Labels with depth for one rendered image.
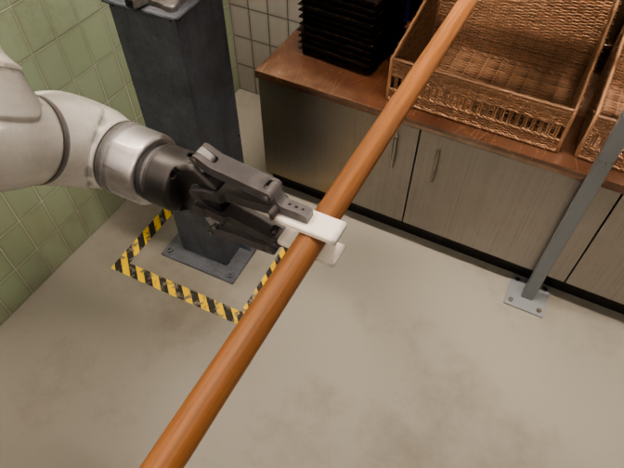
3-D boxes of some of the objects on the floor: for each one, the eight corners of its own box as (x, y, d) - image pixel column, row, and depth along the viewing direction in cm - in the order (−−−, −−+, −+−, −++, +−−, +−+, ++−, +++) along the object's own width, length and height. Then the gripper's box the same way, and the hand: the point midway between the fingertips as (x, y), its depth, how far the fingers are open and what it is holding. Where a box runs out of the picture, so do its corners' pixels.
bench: (323, 115, 258) (325, -1, 213) (935, 317, 188) (1132, 205, 143) (264, 189, 227) (252, 71, 182) (973, 464, 156) (1241, 383, 111)
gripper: (164, 99, 59) (360, 169, 52) (189, 198, 71) (350, 264, 65) (120, 139, 55) (327, 220, 48) (155, 236, 67) (323, 311, 60)
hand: (312, 234), depth 57 cm, fingers closed on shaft, 3 cm apart
